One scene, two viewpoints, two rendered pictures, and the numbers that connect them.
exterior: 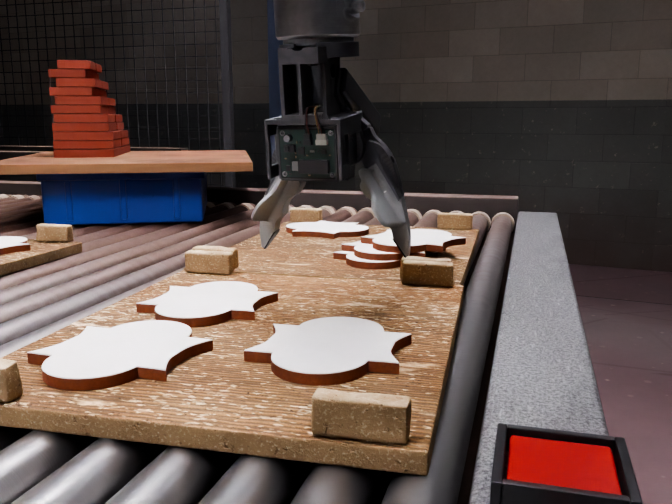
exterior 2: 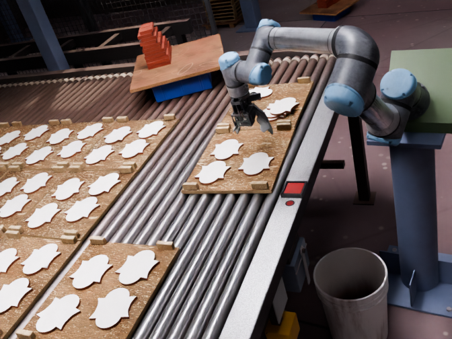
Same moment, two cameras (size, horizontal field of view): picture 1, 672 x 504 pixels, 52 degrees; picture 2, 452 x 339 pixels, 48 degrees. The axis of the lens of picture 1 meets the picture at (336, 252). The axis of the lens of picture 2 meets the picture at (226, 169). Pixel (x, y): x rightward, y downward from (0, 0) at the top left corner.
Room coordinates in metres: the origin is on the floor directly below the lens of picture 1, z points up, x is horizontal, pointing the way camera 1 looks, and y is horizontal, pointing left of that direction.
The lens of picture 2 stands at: (-1.06, -0.27, 1.96)
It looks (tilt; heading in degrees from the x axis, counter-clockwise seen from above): 32 degrees down; 14
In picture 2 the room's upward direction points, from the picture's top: 17 degrees counter-clockwise
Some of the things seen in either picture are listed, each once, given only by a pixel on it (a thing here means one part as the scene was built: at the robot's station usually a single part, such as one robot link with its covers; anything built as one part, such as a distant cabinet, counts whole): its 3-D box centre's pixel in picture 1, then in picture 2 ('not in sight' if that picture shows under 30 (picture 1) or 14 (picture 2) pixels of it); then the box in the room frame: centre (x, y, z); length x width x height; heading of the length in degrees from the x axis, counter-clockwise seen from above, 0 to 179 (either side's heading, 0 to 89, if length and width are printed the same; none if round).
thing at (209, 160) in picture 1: (135, 160); (178, 61); (1.52, 0.45, 1.03); 0.50 x 0.50 x 0.02; 9
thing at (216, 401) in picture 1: (259, 335); (241, 159); (0.60, 0.07, 0.93); 0.41 x 0.35 x 0.02; 167
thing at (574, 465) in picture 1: (561, 473); (294, 189); (0.36, -0.13, 0.92); 0.06 x 0.06 x 0.01; 74
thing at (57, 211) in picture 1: (133, 190); (181, 75); (1.46, 0.43, 0.97); 0.31 x 0.31 x 0.10; 9
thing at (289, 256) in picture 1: (352, 250); (266, 106); (1.01, -0.03, 0.93); 0.41 x 0.35 x 0.02; 165
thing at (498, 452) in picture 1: (561, 471); (294, 189); (0.36, -0.13, 0.92); 0.08 x 0.08 x 0.02; 74
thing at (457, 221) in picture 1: (454, 221); (304, 79); (1.16, -0.20, 0.95); 0.06 x 0.02 x 0.03; 75
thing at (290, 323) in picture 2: not in sight; (278, 313); (-0.01, -0.04, 0.74); 0.09 x 0.08 x 0.24; 164
